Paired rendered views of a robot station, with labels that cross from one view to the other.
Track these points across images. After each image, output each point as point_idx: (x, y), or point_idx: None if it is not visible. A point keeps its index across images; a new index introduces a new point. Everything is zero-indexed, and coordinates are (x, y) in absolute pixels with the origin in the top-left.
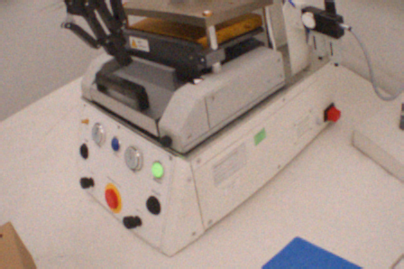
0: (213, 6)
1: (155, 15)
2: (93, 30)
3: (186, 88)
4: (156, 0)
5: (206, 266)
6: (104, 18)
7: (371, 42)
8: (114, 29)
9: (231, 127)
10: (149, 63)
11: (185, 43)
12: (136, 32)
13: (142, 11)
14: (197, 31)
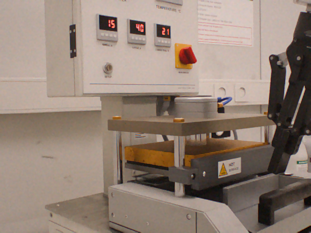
0: (244, 114)
1: (239, 124)
2: (309, 109)
3: (300, 175)
4: (194, 118)
5: None
6: (296, 100)
7: (103, 181)
8: (292, 118)
9: None
10: (258, 178)
11: (270, 145)
12: (222, 154)
13: (224, 122)
14: (243, 142)
